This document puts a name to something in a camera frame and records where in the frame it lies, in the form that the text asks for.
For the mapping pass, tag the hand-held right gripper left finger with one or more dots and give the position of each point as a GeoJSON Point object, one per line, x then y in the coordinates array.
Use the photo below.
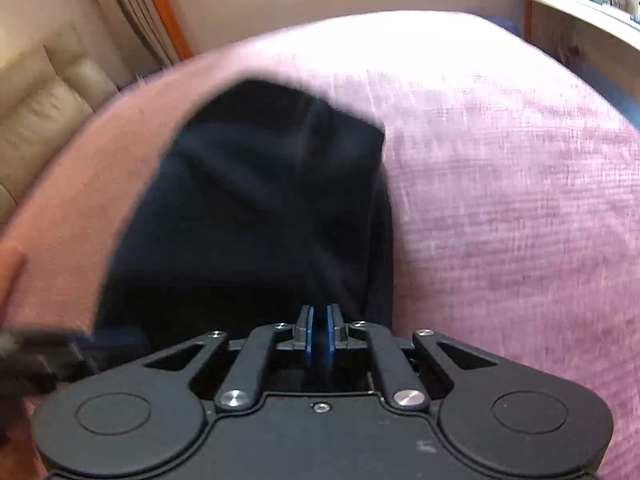
{"type": "Point", "coordinates": [310, 332]}

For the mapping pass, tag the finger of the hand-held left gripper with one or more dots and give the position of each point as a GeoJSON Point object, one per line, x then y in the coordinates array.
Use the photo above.
{"type": "Point", "coordinates": [117, 344]}

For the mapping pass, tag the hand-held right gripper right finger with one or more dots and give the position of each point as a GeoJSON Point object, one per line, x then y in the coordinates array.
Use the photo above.
{"type": "Point", "coordinates": [331, 332]}

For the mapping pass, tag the black zip hoodie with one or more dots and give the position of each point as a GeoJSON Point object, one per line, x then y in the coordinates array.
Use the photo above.
{"type": "Point", "coordinates": [250, 210]}

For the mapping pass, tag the bed with pink bedspread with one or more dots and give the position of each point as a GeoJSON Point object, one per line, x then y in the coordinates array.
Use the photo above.
{"type": "Point", "coordinates": [500, 210]}

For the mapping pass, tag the beige padded headboard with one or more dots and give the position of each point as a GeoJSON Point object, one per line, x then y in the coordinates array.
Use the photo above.
{"type": "Point", "coordinates": [45, 115]}

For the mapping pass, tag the beige and orange curtain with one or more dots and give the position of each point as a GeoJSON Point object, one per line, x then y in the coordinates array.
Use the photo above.
{"type": "Point", "coordinates": [140, 10]}

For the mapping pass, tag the white wall desk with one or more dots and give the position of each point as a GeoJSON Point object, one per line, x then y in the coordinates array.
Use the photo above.
{"type": "Point", "coordinates": [575, 15]}

